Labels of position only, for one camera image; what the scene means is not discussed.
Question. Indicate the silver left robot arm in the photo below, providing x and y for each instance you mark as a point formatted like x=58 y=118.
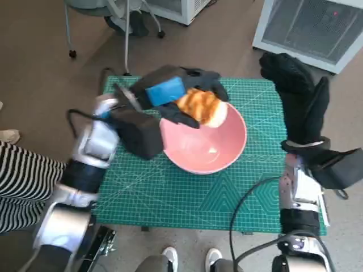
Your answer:
x=93 y=141

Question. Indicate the pink bowl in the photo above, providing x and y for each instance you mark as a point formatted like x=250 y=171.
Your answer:
x=198 y=150

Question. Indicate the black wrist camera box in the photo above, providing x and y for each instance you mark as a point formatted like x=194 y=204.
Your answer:
x=136 y=136
x=337 y=167

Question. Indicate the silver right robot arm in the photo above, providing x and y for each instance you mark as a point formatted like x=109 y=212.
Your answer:
x=300 y=192

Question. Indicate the person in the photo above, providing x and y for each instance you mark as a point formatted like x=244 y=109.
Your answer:
x=22 y=175

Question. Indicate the green cutting mat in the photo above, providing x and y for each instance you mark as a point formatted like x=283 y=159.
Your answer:
x=170 y=198

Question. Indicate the long striped bread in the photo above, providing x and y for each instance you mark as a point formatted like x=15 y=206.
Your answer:
x=204 y=109

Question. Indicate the black bag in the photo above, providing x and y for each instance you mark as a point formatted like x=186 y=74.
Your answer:
x=139 y=25

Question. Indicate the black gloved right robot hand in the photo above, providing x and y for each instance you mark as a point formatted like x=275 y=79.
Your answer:
x=303 y=107

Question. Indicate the black table bracket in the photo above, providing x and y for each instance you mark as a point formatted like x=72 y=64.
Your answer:
x=246 y=233
x=145 y=228

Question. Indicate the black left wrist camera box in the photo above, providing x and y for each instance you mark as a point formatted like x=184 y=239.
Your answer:
x=136 y=136

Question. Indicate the white shoe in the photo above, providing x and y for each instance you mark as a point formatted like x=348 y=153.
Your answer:
x=213 y=256
x=170 y=255
x=10 y=136

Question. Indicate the black metal folding bracket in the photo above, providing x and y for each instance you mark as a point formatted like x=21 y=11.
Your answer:
x=105 y=243

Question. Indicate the white appliance with glass door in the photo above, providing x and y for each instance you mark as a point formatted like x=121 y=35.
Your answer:
x=175 y=8

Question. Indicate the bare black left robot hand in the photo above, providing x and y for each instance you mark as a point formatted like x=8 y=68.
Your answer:
x=166 y=90

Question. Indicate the person's leg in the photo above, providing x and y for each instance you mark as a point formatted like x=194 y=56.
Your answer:
x=153 y=263
x=224 y=265

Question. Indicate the white cabinet with mesh grille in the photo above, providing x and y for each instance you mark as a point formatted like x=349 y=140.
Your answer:
x=306 y=28

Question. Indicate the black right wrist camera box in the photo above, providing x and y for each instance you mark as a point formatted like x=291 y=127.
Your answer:
x=337 y=167

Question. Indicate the grey chair with casters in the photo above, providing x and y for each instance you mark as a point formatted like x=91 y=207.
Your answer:
x=85 y=4

